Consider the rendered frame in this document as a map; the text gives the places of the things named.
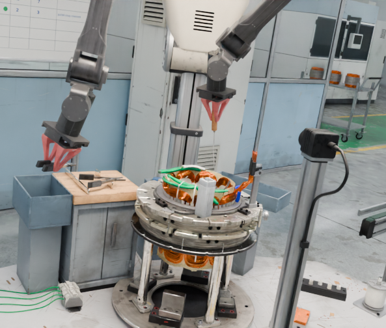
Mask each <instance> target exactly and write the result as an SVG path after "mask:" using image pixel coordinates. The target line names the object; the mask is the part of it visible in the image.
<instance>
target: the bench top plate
mask: <svg viewBox="0 0 386 328"><path fill-rule="evenodd" d="M282 264H283V258H268V257H260V256H256V257H255V260H254V265H253V268H252V269H251V270H250V271H248V272H247V273H246V274H245V275H244V276H241V275H238V274H236V273H233V272H230V279H229V280H231V281H232V282H234V283H235V284H237V285H238V286H239V287H240V288H242V289H243V290H244V291H245V292H246V293H247V295H248V296H249V297H250V298H251V301H252V302H253V305H254V308H255V315H254V318H253V322H252V324H251V325H250V327H249V328H269V327H268V326H269V321H270V319H271V317H272V313H273V307H274V303H275V297H276V293H277V287H278V283H279V277H280V274H281V269H279V268H278V266H282ZM16 272H17V264H16V265H13V266H8V267H2V268H0V290H8V291H13V292H4V291H0V296H4V297H20V298H34V297H40V296H42V295H45V294H47V293H49V292H43V293H39V294H31V295H27V294H19V293H14V292H25V293H26V291H25V288H24V287H23V285H22V283H21V281H20V279H19V278H18V276H17V274H16ZM345 277H349V278H350V279H351V280H350V279H346V278H345ZM232 278H238V279H232ZM303 278H306V279H312V280H316V281H319V280H322V281H323V282H324V283H327V284H332V285H335V286H337V284H335V282H334V281H337V282H339V283H340V285H341V287H344V288H346V290H347V296H346V301H340V300H337V299H332V298H329V297H324V296H320V295H316V294H311V293H308V292H303V291H300V294H299V299H298V303H297V307H301V308H304V309H307V310H310V311H311V313H310V318H309V320H308V322H307V326H306V328H386V315H384V316H382V317H381V318H377V317H375V316H373V315H371V314H369V313H368V312H366V311H364V310H362V309H360V308H359V307H357V306H355V305H353V302H354V301H356V300H358V299H360V298H362V297H364V296H365V294H366V291H365V290H363V288H366V289H367V286H368V285H366V284H364V283H362V282H360V281H358V280H356V279H354V278H352V277H350V276H348V275H346V274H344V273H342V272H340V271H338V270H336V269H334V268H332V267H330V266H328V265H326V264H324V263H321V262H316V261H307V263H306V266H305V272H304V276H303ZM351 284H352V285H351ZM357 284H358V285H357ZM355 285H356V286H355ZM113 289H114V287H112V288H106V289H101V290H94V291H90V292H83V293H82V295H83V306H82V307H81V308H82V310H81V311H80V312H71V313H70V312H69V311H68V309H66V308H65V307H64V305H63V304H62V302H61V299H58V300H55V301H54V302H52V301H53V300H54V299H56V298H60V297H59V295H56V296H53V295H55V294H58V293H59V292H52V293H50V294H47V295H45V296H44V297H40V298H37V299H14V298H4V297H0V303H12V304H21V305H32V304H36V303H39V302H41V301H43V300H45V299H47V298H49V297H51V296H53V297H52V298H50V299H48V300H47V301H44V302H42V303H40V304H37V305H33V306H20V305H0V311H4V312H12V311H20V310H29V309H33V308H39V307H43V306H45V305H47V304H48V303H50V302H52V303H51V304H49V305H48V306H46V307H44V308H40V309H36V310H29V311H25V312H13V313H3V312H0V328H133V327H132V326H131V325H129V324H128V323H126V322H125V321H124V320H123V319H122V318H121V317H120V316H119V315H118V313H117V312H116V310H115V308H114V306H113V302H112V294H113ZM361 289H362V290H361ZM359 291H360V292H359ZM385 304H386V299H385ZM330 312H331V313H333V314H335V315H334V316H330ZM324 315H325V316H324ZM328 318H329V319H328ZM330 325H331V326H330Z"/></svg>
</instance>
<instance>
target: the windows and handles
mask: <svg viewBox="0 0 386 328"><path fill-rule="evenodd" d="M346 24H347V21H342V23H341V26H340V32H339V36H338V42H337V48H336V51H335V58H334V59H339V58H340V52H342V51H343V54H342V59H349V60H358V61H367V58H368V54H370V53H368V52H369V49H370V51H371V48H372V44H371V43H373V42H371V40H372V35H373V31H374V26H372V25H365V24H361V25H360V29H359V34H362V35H363V39H362V42H361V48H360V49H354V48H348V42H349V38H350V33H355V30H356V26H357V23H354V22H350V21H349V24H348V30H347V34H346V39H345V38H344V33H345V30H346ZM343 39H344V42H345V43H343ZM342 43H343V47H342ZM370 44H371V47H370ZM343 48H344V49H343ZM341 49H342V51H341Z"/></svg>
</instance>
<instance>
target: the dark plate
mask: <svg viewBox="0 0 386 328"><path fill-rule="evenodd" d="M165 289H166V290H172V291H175V292H181V293H185V294H186V300H185V305H184V318H198V317H201V316H204V313H205V309H206V301H207V296H208V294H206V293H204V292H202V291H200V290H197V289H194V288H189V287H185V286H167V287H163V288H159V289H157V290H155V291H154V292H153V294H152V302H153V303H154V304H155V305H157V306H161V303H162V297H163V292H164V290H165Z"/></svg>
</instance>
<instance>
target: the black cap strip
mask: <svg viewBox="0 0 386 328"><path fill-rule="evenodd" d="M309 280H310V279H306V278H303V281H302V285H301V290H300V291H303V292H308V293H311V294H316V295H320V296H324V297H329V298H332V299H337V300H340V301H346V296H347V290H346V288H344V287H340V290H338V289H337V286H335V285H332V287H331V289H327V285H328V284H327V283H324V282H323V283H322V285H318V281H316V280H314V281H313V285H310V284H309Z"/></svg>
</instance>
